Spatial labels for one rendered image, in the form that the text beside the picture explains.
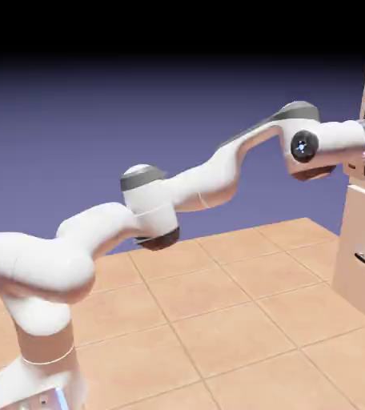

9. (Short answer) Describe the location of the light wood cabinet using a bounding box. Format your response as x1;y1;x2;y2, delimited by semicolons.
331;46;365;325

